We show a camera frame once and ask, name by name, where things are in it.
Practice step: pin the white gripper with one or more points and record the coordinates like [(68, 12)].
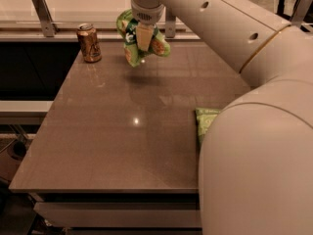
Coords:
[(147, 16)]

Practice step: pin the green Dang rice chip bag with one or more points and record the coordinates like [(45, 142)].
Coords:
[(126, 26)]

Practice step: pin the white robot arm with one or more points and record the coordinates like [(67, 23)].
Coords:
[(256, 160)]

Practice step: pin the orange soda can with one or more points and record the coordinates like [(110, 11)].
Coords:
[(89, 44)]

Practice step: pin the green Kettle potato chip bag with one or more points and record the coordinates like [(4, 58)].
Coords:
[(205, 117)]

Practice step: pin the glass partition panel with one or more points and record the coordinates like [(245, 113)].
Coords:
[(21, 12)]

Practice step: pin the middle metal glass bracket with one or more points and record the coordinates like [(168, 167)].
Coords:
[(170, 24)]

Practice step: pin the metal glass bracket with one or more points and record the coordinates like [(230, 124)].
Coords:
[(170, 24), (300, 11), (48, 27)]

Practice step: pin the left metal glass bracket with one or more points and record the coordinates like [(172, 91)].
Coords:
[(48, 27)]

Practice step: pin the right metal glass bracket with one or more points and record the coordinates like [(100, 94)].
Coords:
[(300, 11)]

